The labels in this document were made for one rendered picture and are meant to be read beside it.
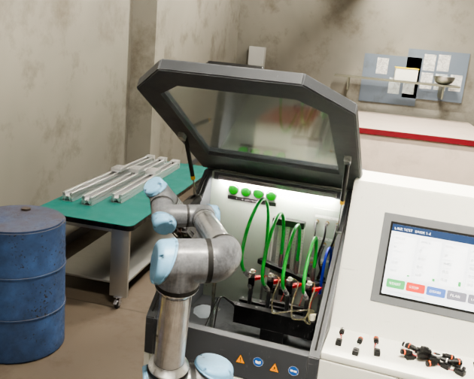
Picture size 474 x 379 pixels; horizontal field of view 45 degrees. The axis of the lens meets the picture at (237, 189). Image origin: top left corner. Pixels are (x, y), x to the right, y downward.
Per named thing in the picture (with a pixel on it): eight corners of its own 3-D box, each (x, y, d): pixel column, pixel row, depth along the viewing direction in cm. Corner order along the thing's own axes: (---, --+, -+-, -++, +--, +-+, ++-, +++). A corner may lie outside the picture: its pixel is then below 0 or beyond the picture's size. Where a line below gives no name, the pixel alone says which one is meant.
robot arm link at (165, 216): (189, 219, 179) (185, 195, 186) (153, 219, 176) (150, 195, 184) (186, 236, 184) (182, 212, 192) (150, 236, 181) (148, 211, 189)
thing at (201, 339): (153, 354, 229) (154, 318, 225) (157, 349, 233) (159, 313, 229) (303, 395, 212) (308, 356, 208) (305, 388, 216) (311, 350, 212)
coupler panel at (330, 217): (304, 274, 256) (312, 208, 248) (305, 271, 259) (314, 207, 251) (332, 280, 252) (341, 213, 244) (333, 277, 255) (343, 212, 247)
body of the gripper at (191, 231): (177, 241, 205) (161, 222, 196) (186, 220, 209) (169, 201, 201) (195, 241, 201) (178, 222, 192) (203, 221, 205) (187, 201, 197)
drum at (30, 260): (-4, 316, 404) (-6, 198, 382) (77, 324, 403) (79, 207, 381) (-47, 360, 348) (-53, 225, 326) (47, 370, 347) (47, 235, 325)
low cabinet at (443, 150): (458, 173, 1065) (468, 122, 1040) (484, 208, 823) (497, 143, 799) (341, 158, 1107) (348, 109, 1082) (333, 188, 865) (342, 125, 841)
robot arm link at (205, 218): (257, 247, 144) (217, 195, 190) (215, 247, 142) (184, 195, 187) (253, 289, 147) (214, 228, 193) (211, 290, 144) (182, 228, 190)
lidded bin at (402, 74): (415, 81, 1043) (417, 68, 1037) (417, 82, 1010) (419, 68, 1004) (392, 79, 1051) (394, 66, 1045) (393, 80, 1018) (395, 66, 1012)
